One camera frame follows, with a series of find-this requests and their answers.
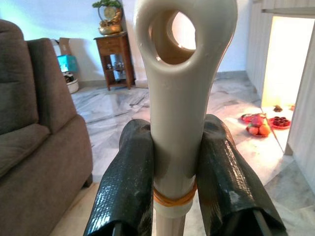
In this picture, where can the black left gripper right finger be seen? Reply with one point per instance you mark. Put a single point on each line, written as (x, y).
(226, 177)

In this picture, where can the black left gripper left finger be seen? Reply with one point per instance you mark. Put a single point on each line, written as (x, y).
(128, 177)

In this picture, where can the beige plastic broom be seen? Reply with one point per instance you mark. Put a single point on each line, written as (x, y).
(177, 110)

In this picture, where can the orange rubber band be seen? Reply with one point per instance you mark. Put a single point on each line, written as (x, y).
(172, 202)

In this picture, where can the red plate with dark sweets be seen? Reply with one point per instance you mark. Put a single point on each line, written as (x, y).
(279, 123)

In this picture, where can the small dark figurine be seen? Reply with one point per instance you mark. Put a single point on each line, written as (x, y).
(278, 108)

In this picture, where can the brown fabric sofa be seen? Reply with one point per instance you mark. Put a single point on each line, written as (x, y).
(37, 147)

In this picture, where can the white round basket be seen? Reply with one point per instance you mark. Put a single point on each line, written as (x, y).
(73, 86)

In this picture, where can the teal box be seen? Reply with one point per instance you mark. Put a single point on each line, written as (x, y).
(67, 62)

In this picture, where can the wood panel altar cabinet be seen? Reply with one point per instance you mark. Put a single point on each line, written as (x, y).
(256, 49)

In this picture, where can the dark wooden side table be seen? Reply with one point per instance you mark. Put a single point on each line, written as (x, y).
(110, 44)

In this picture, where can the gold ornament with bonsai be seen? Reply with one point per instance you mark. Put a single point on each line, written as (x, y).
(109, 29)

